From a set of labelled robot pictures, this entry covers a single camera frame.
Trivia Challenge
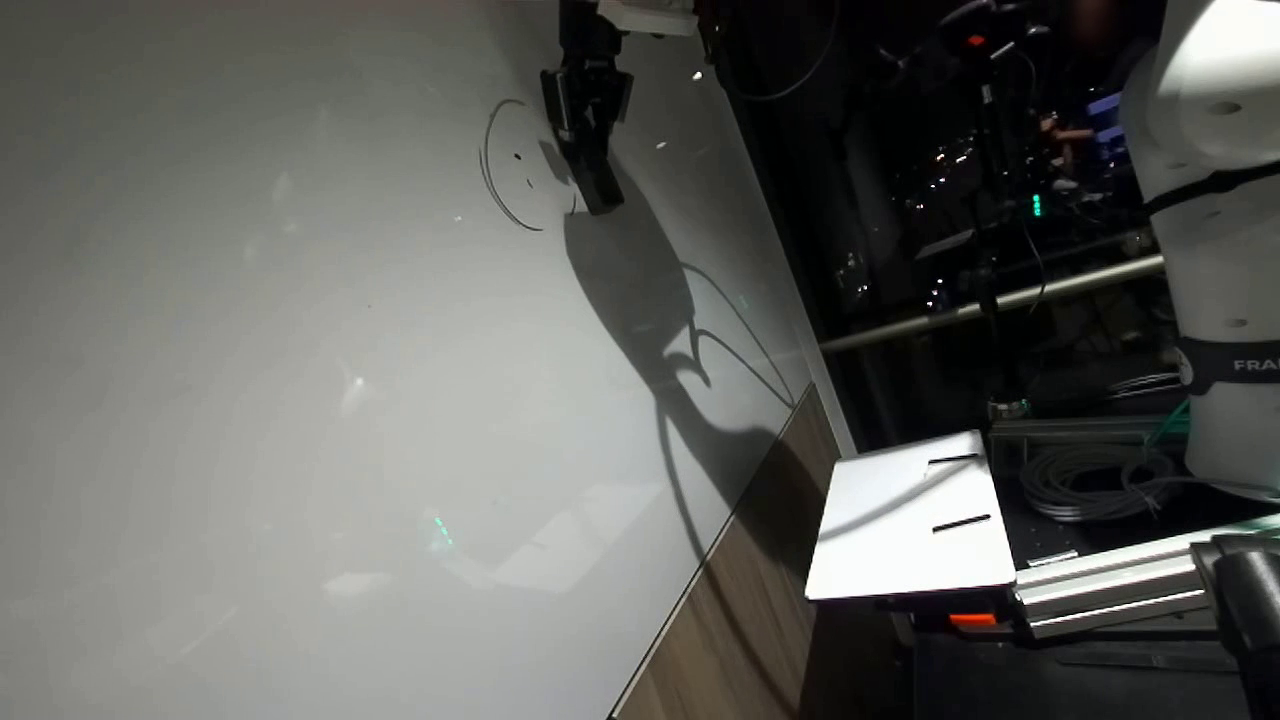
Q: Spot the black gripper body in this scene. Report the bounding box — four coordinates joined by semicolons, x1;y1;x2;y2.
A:
556;0;636;82

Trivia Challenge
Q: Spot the aluminium frame profile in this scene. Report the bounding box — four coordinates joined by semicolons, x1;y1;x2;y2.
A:
1012;524;1280;641

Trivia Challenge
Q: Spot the metal rail pipe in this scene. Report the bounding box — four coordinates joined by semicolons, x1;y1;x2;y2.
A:
817;250;1172;356

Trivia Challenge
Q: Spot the white platform board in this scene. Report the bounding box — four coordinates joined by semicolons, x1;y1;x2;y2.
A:
801;427;1024;607

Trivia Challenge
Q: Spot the large glass whiteboard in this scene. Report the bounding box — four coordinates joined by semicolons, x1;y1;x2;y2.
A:
0;0;838;720

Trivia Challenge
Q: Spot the black foam whiteboard eraser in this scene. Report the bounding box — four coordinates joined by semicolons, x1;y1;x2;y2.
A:
536;62;628;217

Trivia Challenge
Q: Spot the person in dark background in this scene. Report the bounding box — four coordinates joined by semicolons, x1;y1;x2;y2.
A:
1036;0;1164;176

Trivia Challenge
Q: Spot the black tripod stand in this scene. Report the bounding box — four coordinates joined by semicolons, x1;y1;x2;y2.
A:
930;0;1032;423

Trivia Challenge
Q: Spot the coiled grey cable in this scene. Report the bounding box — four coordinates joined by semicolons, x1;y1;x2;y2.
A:
1014;434;1190;526

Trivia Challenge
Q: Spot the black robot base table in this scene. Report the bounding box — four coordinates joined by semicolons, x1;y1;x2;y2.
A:
982;412;1280;570

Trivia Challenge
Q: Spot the dark grey cylinder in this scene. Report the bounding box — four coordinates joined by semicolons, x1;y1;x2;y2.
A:
1190;535;1280;720

